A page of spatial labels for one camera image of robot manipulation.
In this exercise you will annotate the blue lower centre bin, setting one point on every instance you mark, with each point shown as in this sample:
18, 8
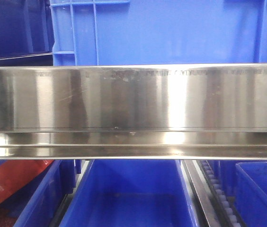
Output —
131, 193

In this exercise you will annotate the blue bin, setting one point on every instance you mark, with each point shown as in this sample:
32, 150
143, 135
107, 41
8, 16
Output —
131, 193
251, 194
35, 204

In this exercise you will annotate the stainless steel shelf beam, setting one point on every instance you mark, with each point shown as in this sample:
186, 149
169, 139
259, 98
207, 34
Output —
190, 111

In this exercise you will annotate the blue lower left bin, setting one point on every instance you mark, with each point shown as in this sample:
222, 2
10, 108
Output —
35, 204

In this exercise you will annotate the red packet in bin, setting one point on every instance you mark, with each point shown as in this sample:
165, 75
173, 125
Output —
15, 174

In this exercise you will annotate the blue lower right bin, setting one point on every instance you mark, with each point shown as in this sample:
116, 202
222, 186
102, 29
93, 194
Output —
251, 194

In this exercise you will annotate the large blue upper crate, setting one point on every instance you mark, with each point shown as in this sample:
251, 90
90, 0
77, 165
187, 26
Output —
133, 32

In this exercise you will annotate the dark blue upper left crate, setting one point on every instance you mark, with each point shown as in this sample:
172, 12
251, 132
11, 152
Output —
25, 28

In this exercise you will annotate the steel roller rail divider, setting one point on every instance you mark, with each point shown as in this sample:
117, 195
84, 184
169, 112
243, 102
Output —
211, 205

